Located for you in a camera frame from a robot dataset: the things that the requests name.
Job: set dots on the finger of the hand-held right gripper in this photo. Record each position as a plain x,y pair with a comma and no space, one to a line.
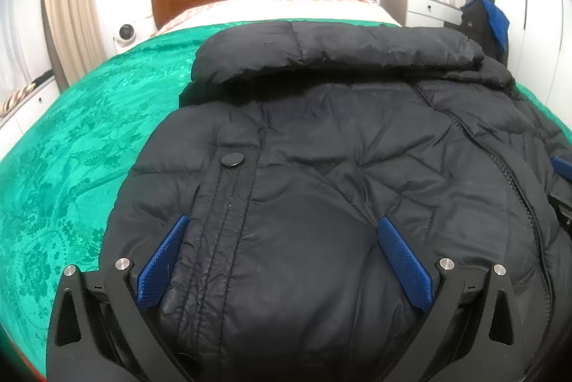
563,214
563,168

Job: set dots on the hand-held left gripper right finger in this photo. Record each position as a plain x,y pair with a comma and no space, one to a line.
406,263

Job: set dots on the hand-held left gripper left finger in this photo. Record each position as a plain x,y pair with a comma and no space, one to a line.
158,259

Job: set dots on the black puffer jacket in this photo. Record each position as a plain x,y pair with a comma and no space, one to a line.
321,185

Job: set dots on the green plush blanket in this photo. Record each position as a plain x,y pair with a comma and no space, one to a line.
71,140

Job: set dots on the white wardrobe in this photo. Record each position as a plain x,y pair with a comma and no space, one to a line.
536,15

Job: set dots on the blue garment on chair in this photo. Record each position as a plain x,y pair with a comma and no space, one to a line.
496,20

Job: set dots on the black coat on chair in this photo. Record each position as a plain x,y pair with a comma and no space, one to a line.
478,29

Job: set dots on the white window cabinet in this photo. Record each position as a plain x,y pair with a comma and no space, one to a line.
31,118

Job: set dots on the white desk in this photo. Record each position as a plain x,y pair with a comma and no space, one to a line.
424,8

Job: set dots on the striped rolled cloth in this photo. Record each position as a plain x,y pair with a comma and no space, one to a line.
15,99

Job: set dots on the small white fan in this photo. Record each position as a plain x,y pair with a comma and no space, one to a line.
126,32

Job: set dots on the beige curtain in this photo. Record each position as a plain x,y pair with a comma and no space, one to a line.
71,6

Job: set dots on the white sheer curtain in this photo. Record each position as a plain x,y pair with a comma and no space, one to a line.
22,29

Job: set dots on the pink striped bed sheet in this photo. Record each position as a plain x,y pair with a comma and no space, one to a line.
286,4

